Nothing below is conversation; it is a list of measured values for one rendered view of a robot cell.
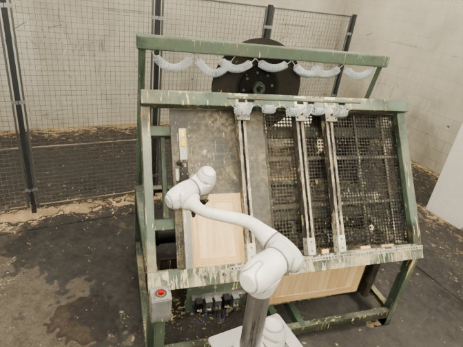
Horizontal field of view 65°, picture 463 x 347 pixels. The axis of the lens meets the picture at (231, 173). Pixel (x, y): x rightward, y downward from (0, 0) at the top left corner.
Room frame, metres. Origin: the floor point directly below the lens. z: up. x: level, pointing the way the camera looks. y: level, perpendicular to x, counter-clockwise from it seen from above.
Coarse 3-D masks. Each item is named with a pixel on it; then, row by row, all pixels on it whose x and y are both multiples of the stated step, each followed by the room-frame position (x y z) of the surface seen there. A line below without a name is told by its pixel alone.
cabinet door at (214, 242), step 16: (224, 208) 2.17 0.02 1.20; (240, 208) 2.20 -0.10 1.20; (192, 224) 2.03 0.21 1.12; (208, 224) 2.07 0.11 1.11; (224, 224) 2.10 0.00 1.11; (192, 240) 1.97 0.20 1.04; (208, 240) 2.01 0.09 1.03; (224, 240) 2.04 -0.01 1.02; (240, 240) 2.07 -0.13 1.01; (208, 256) 1.95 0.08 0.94; (224, 256) 1.98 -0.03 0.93; (240, 256) 2.01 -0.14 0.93
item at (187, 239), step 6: (180, 132) 2.35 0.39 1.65; (180, 138) 2.32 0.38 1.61; (180, 144) 2.30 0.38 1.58; (186, 144) 2.31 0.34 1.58; (180, 150) 2.27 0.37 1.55; (186, 150) 2.29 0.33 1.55; (180, 156) 2.25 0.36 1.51; (186, 156) 2.26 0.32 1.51; (180, 168) 2.22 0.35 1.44; (180, 174) 2.21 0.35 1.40; (186, 216) 2.03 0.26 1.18; (186, 222) 2.01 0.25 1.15; (186, 228) 1.99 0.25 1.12; (186, 234) 1.97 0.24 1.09; (186, 240) 1.94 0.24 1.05; (186, 246) 1.92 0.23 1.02; (186, 252) 1.90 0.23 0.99; (192, 252) 1.91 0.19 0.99; (186, 258) 1.88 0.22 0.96; (192, 258) 1.89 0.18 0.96; (186, 264) 1.85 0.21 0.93; (192, 264) 1.87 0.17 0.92
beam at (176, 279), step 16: (304, 256) 2.13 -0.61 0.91; (368, 256) 2.29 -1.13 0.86; (384, 256) 2.34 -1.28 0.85; (400, 256) 2.38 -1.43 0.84; (416, 256) 2.43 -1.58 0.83; (160, 272) 1.77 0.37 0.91; (176, 272) 1.80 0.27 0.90; (192, 272) 1.83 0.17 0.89; (208, 272) 1.86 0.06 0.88; (288, 272) 2.03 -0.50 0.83; (304, 272) 2.06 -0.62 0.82; (176, 288) 1.74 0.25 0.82
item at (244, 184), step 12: (240, 120) 2.56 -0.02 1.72; (240, 132) 2.47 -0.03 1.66; (240, 144) 2.42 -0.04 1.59; (240, 156) 2.37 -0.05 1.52; (240, 168) 2.33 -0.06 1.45; (240, 180) 2.30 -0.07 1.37; (240, 192) 2.27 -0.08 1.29; (252, 216) 2.15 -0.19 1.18; (252, 240) 2.06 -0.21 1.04; (252, 252) 2.01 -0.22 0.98
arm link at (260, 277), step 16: (256, 256) 1.21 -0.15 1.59; (272, 256) 1.21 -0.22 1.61; (240, 272) 1.15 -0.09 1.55; (256, 272) 1.13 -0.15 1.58; (272, 272) 1.15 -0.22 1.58; (256, 288) 1.09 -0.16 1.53; (272, 288) 1.14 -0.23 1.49; (256, 304) 1.15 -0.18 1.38; (256, 320) 1.16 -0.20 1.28; (240, 336) 1.21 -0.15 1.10; (256, 336) 1.16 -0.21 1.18
